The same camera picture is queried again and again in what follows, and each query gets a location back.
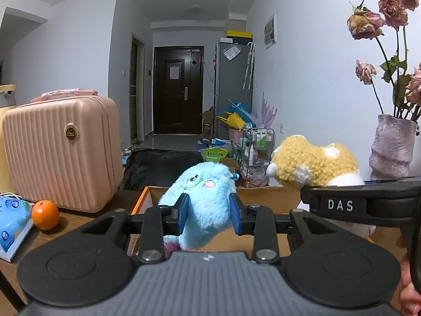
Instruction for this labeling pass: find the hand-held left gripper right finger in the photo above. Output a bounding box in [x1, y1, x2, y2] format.
[229, 193, 354, 266]

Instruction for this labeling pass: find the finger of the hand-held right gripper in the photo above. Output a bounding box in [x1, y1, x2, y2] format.
[301, 176, 421, 210]

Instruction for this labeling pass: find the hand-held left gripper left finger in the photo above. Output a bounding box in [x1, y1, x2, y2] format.
[71, 194, 191, 266]

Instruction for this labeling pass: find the blue plush toy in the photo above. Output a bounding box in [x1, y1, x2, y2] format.
[159, 162, 237, 250]

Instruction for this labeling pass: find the red cardboard box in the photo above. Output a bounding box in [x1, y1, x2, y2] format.
[131, 186, 408, 264]

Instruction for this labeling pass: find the yellow white hamster plush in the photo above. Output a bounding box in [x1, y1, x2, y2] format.
[266, 134, 377, 238]

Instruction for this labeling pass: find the person's right hand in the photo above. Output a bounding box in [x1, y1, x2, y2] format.
[398, 259, 421, 316]

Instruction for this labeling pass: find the purple textured vase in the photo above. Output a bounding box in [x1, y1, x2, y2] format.
[368, 113, 420, 181]

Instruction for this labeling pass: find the black bag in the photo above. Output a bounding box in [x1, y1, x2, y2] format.
[122, 148, 204, 191]

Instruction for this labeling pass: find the green snack bag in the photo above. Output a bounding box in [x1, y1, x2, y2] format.
[204, 148, 229, 163]

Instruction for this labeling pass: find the brown floor carton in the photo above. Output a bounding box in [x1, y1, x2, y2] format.
[201, 107, 215, 135]

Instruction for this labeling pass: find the blue plastic rack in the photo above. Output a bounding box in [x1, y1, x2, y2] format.
[215, 100, 257, 126]

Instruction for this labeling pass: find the purple feather decoration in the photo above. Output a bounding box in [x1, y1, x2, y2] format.
[260, 91, 277, 129]

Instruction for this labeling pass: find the dark entrance door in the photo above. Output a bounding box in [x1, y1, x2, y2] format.
[153, 46, 204, 135]

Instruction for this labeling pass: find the grey refrigerator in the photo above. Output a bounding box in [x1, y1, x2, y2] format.
[214, 39, 254, 139]

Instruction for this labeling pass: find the pink ribbed suitcase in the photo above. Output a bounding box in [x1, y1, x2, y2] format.
[2, 95, 125, 214]

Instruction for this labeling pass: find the orange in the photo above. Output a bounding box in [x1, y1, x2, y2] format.
[31, 200, 60, 231]

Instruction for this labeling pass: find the white folded umbrella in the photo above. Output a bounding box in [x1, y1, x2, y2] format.
[243, 42, 256, 90]

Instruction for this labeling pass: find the clear plastic bag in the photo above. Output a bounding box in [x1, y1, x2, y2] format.
[224, 44, 242, 60]

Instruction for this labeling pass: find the bouquet of dried roses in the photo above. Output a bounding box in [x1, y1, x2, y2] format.
[347, 0, 421, 122]

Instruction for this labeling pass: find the pink fuzzy cloth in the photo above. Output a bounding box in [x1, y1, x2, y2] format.
[31, 89, 99, 103]

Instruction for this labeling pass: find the blue wet wipes pack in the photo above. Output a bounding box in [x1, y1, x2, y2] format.
[0, 196, 34, 263]

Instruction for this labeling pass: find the yellow black box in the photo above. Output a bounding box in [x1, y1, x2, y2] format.
[226, 30, 254, 44]

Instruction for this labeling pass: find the yellow thermos bottle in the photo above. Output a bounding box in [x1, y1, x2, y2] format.
[0, 84, 17, 195]

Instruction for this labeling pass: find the wire storage cart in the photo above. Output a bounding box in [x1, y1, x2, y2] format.
[240, 128, 275, 188]

